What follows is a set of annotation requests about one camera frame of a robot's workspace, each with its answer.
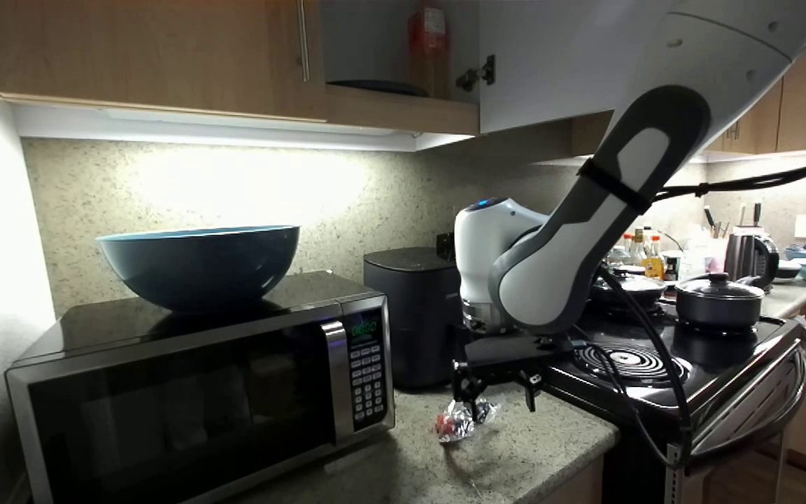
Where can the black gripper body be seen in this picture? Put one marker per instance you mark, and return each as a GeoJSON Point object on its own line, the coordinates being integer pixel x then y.
{"type": "Point", "coordinates": [496, 360]}

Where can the clear plastic wrapper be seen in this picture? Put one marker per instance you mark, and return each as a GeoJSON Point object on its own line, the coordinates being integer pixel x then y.
{"type": "Point", "coordinates": [461, 420]}

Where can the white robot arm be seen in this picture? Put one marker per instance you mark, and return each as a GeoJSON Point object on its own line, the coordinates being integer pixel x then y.
{"type": "Point", "coordinates": [669, 77]}

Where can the cabinet door hinge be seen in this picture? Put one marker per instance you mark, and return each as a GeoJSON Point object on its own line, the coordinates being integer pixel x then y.
{"type": "Point", "coordinates": [473, 77]}

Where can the wooden upper cabinet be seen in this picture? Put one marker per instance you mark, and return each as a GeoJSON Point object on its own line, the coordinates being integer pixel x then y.
{"type": "Point", "coordinates": [220, 56]}

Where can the black trash bin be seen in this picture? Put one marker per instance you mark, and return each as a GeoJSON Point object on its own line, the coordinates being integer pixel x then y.
{"type": "Point", "coordinates": [416, 284]}

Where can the black electric stove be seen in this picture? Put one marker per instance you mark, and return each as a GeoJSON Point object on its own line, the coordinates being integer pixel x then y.
{"type": "Point", "coordinates": [680, 396]}

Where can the black pot with lid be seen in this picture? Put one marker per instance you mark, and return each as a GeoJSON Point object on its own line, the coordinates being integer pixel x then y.
{"type": "Point", "coordinates": [717, 302]}

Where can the electric kettle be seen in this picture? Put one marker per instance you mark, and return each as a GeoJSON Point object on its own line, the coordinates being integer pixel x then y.
{"type": "Point", "coordinates": [750, 256]}

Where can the dark blue bowl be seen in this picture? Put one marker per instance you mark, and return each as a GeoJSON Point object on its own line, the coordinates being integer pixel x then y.
{"type": "Point", "coordinates": [202, 269]}

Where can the yellow oil bottle red label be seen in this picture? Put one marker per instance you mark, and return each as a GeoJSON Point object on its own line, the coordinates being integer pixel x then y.
{"type": "Point", "coordinates": [429, 48]}

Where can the stainless steel microwave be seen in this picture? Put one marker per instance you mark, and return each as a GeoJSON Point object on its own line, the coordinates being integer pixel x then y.
{"type": "Point", "coordinates": [133, 405]}

